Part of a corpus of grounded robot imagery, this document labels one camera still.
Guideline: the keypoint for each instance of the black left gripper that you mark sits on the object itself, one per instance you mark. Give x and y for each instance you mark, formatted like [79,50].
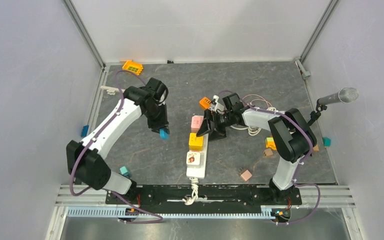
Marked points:
[162,123]

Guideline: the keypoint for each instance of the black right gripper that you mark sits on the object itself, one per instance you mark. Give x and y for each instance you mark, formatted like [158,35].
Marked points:
[205,127]

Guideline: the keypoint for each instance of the pink cube socket adapter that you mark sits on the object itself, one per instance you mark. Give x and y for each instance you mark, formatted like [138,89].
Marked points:
[196,122]

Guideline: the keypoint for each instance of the yellow cube socket adapter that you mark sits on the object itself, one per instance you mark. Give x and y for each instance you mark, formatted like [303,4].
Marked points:
[195,143]

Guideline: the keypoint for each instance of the blue rounded adapter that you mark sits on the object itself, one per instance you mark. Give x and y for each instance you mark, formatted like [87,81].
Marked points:
[164,134]

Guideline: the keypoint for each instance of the white cube adapter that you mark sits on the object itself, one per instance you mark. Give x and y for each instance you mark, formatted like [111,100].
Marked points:
[193,159]

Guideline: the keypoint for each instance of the white multicolour power strip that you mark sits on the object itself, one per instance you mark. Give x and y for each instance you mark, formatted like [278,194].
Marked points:
[200,171]

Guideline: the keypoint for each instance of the small pink plug adapter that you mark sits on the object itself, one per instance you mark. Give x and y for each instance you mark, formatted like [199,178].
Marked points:
[245,175]

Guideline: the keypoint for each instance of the pink charger with cable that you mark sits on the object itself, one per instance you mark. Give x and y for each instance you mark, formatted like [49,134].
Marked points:
[252,99]

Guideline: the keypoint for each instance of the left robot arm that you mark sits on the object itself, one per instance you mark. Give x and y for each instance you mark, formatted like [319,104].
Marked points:
[86,158]

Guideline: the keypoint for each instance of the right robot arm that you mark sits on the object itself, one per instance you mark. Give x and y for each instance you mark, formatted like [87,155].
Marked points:
[293,138]

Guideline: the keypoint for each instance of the teal plug adapter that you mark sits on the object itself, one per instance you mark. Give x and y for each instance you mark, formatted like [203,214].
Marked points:
[125,172]

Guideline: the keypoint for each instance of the orange power strip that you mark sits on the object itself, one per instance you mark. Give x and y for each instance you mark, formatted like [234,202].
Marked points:
[205,103]

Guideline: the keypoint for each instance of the yellow toy brick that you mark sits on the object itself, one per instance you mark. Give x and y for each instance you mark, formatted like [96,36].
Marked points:
[133,67]

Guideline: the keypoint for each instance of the colourful toy block stack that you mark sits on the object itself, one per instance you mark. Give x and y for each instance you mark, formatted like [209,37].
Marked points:
[270,143]

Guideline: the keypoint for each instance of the wooden letter cube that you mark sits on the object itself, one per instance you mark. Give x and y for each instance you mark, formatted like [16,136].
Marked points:
[267,153]

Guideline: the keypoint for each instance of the teal cube right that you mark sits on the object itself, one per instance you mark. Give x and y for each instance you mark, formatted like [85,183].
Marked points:
[326,142]

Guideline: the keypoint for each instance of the grey microphone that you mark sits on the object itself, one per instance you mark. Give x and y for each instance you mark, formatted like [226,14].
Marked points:
[345,95]

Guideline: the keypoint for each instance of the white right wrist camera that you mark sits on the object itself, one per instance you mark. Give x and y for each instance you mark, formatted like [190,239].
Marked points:
[216,106]

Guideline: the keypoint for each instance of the white flat bracket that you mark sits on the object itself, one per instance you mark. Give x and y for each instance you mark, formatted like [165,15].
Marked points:
[110,90]

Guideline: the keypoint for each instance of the blue wall clip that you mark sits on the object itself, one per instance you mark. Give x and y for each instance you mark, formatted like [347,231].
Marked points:
[84,131]

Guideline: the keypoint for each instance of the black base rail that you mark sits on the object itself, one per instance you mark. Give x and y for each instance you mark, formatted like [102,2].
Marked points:
[212,198]

